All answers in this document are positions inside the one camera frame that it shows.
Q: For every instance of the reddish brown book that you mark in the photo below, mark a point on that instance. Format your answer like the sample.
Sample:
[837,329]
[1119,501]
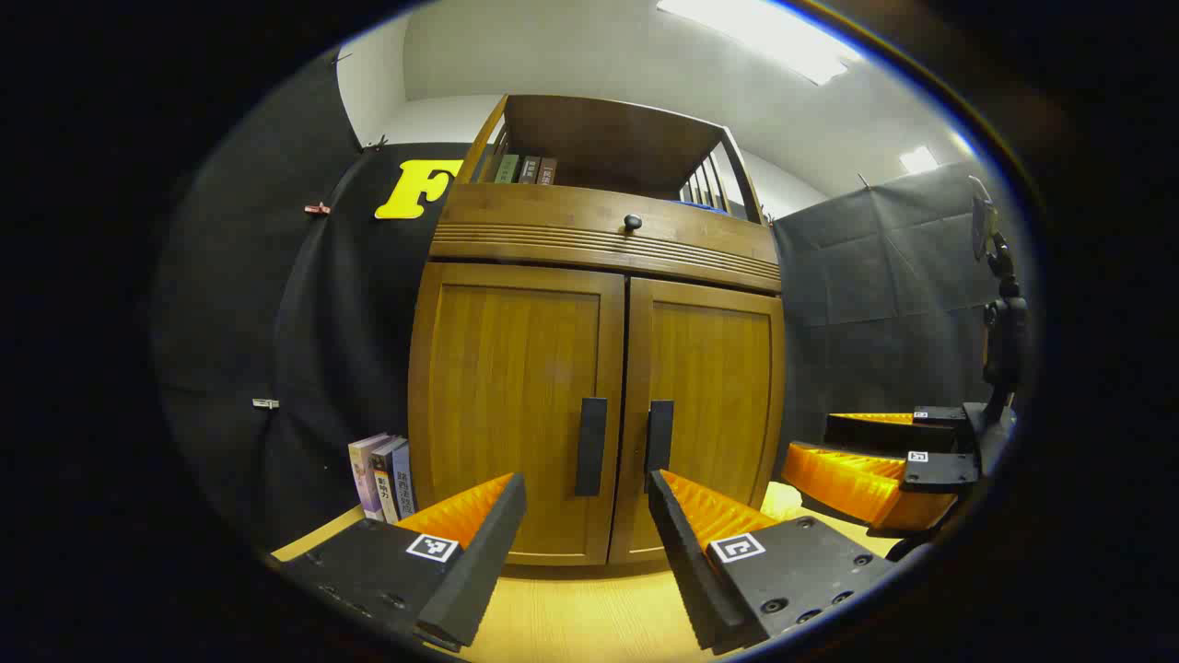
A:
[547,171]

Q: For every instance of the small ceiling light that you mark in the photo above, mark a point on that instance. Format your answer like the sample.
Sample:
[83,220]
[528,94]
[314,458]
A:
[918,159]

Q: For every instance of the wooden ribbed drawer front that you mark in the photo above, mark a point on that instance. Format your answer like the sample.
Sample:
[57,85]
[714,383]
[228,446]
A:
[553,216]

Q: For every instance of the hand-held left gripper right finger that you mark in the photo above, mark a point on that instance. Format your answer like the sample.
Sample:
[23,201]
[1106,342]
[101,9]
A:
[686,562]

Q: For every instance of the blue book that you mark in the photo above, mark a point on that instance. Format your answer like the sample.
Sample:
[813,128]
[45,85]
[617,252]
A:
[403,479]

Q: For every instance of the green book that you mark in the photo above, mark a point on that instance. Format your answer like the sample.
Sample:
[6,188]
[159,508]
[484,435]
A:
[507,168]

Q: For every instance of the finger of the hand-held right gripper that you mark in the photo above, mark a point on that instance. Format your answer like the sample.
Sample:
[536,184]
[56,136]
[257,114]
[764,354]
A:
[875,435]
[857,483]

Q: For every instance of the dark brown book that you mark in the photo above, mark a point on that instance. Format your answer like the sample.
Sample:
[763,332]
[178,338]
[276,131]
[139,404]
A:
[529,170]

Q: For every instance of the purple white book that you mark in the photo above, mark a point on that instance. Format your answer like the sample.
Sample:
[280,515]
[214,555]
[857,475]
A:
[364,474]

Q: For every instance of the wooden double-door shoe cabinet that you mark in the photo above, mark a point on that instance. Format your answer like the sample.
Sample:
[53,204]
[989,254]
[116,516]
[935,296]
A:
[608,138]

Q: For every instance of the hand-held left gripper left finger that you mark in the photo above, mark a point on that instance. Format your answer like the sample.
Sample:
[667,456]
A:
[479,562]

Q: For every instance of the grey book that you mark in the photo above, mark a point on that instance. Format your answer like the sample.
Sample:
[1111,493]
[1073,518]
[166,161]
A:
[385,483]

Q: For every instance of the blue flat object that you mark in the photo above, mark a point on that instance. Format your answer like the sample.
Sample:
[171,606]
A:
[706,208]

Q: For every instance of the wooden shoe cabinet door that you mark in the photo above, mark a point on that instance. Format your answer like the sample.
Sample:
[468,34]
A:
[718,387]
[507,387]

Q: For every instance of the black backdrop cloth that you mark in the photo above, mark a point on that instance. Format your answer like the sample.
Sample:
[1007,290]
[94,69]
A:
[884,304]
[322,322]

